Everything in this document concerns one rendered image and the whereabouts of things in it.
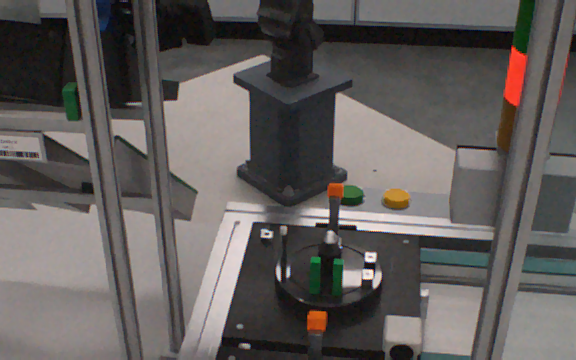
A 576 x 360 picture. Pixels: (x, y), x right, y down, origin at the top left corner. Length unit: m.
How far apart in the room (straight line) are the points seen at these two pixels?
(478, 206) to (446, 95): 2.92
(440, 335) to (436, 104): 2.63
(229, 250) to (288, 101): 0.28
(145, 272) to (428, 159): 0.59
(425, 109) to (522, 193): 2.81
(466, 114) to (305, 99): 2.33
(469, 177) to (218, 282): 0.42
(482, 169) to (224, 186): 0.73
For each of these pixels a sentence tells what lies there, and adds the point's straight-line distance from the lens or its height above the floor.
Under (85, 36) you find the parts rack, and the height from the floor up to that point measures 1.39.
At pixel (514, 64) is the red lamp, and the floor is 1.35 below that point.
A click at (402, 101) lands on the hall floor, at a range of 3.67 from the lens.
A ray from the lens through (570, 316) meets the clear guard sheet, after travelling 0.92.
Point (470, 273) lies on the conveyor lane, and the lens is 1.18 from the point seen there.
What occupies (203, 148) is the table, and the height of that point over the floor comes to 0.86.
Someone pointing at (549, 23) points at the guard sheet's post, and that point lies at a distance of 0.73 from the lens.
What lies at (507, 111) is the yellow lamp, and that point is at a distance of 0.80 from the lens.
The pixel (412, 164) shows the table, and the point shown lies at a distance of 1.55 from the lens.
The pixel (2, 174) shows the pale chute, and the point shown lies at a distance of 1.01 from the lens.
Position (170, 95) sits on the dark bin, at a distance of 1.02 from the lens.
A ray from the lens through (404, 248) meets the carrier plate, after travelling 1.15.
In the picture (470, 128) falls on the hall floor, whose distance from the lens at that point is 3.51.
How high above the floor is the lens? 1.66
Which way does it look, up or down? 36 degrees down
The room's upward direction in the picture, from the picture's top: straight up
